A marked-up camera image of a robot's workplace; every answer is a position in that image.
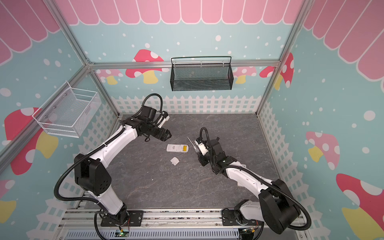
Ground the thin metal pry tool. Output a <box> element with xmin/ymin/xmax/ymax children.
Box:
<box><xmin>188</xmin><ymin>137</ymin><xmax>200</xmax><ymax>154</ymax></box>

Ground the white remote control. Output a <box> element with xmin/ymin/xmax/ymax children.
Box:
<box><xmin>166</xmin><ymin>144</ymin><xmax>189</xmax><ymax>153</ymax></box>

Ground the white battery cover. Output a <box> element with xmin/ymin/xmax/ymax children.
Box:
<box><xmin>171</xmin><ymin>157</ymin><xmax>180</xmax><ymax>166</ymax></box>

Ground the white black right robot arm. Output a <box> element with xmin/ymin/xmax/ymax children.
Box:
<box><xmin>195</xmin><ymin>137</ymin><xmax>301</xmax><ymax>234</ymax></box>

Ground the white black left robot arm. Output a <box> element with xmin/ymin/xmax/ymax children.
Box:
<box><xmin>74</xmin><ymin>106</ymin><xmax>172</xmax><ymax>226</ymax></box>

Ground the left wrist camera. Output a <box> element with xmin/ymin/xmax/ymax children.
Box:
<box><xmin>156</xmin><ymin>111</ymin><xmax>170</xmax><ymax>128</ymax></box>

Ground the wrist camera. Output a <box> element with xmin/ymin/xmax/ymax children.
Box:
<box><xmin>156</xmin><ymin>111</ymin><xmax>170</xmax><ymax>128</ymax></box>
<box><xmin>195</xmin><ymin>138</ymin><xmax>209</xmax><ymax>156</ymax></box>

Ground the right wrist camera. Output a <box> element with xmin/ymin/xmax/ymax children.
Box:
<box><xmin>195</xmin><ymin>138</ymin><xmax>209</xmax><ymax>156</ymax></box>

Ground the black mesh wall basket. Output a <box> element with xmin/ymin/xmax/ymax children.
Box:
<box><xmin>170</xmin><ymin>56</ymin><xmax>234</xmax><ymax>92</ymax></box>

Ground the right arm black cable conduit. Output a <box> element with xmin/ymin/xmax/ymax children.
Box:
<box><xmin>199</xmin><ymin>127</ymin><xmax>312</xmax><ymax>231</ymax></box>

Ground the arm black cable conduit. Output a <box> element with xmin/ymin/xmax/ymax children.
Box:
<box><xmin>199</xmin><ymin>127</ymin><xmax>312</xmax><ymax>231</ymax></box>
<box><xmin>53</xmin><ymin>93</ymin><xmax>164</xmax><ymax>240</ymax></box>

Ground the white wire wall basket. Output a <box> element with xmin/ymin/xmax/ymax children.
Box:
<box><xmin>32</xmin><ymin>82</ymin><xmax>102</xmax><ymax>138</ymax></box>

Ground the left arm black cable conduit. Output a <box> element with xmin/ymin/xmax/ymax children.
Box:
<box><xmin>53</xmin><ymin>93</ymin><xmax>164</xmax><ymax>240</ymax></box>

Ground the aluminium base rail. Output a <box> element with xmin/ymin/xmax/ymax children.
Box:
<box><xmin>53</xmin><ymin>208</ymin><xmax>310</xmax><ymax>240</ymax></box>

